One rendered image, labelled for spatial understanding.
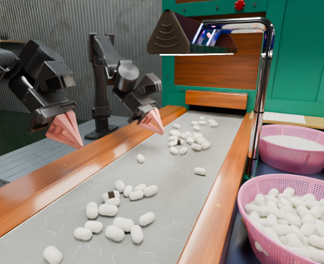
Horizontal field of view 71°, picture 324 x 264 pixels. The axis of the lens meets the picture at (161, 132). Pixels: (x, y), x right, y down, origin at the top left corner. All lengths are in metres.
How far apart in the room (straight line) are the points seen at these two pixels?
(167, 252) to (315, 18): 1.05
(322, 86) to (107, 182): 0.96
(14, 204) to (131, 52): 2.92
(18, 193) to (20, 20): 4.17
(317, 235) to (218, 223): 0.19
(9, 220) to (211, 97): 0.94
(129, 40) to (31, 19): 1.74
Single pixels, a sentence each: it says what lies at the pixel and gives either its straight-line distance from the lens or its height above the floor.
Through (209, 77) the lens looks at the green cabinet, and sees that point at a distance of 1.23.
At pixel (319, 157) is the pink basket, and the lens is 0.84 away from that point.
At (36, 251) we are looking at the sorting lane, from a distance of 0.46.
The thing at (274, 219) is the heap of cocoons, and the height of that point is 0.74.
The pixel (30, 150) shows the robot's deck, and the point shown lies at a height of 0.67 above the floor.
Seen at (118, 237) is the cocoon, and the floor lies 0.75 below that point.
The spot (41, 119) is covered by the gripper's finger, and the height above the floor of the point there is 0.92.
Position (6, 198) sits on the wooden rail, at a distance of 0.57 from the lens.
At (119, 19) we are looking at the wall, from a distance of 3.41.
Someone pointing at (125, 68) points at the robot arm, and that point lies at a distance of 0.66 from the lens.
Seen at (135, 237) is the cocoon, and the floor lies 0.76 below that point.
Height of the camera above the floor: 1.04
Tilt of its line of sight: 19 degrees down
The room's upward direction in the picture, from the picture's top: straight up
